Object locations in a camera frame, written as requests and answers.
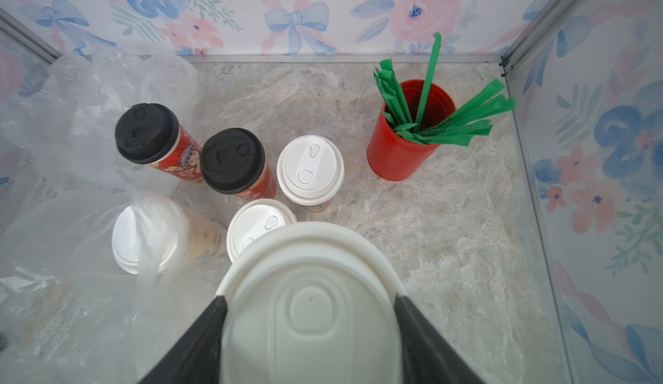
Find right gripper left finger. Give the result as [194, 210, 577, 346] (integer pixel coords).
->
[139, 296, 228, 384]

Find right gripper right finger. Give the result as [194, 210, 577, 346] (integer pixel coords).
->
[394, 295, 484, 384]

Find clear plastic carrier bag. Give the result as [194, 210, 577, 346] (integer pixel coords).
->
[1, 191, 230, 383]

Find spare clear plastic bags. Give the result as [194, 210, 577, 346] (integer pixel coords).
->
[1, 48, 200, 196]

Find red cup white lid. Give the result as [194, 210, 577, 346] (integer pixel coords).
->
[226, 199, 297, 262]

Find red cup black lid right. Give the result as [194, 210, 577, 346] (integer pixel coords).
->
[200, 128, 278, 202]

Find red cup black lid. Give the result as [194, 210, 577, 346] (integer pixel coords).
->
[115, 104, 205, 185]
[200, 128, 278, 202]

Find red straw holder cup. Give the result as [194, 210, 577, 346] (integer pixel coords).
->
[367, 85, 456, 181]

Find white lid cup back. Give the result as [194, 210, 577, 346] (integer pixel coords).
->
[276, 135, 345, 212]

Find red cup black lid left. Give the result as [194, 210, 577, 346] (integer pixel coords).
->
[115, 104, 205, 185]

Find green wrapped straws bundle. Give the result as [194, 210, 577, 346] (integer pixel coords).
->
[373, 32, 516, 147]

